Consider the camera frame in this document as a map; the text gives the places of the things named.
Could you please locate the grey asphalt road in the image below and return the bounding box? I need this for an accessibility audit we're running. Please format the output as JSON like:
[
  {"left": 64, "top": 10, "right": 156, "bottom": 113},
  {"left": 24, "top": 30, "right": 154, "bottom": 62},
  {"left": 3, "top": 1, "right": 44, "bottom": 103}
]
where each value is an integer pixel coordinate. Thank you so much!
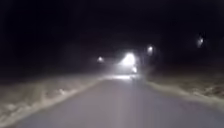
[{"left": 13, "top": 75, "right": 224, "bottom": 128}]

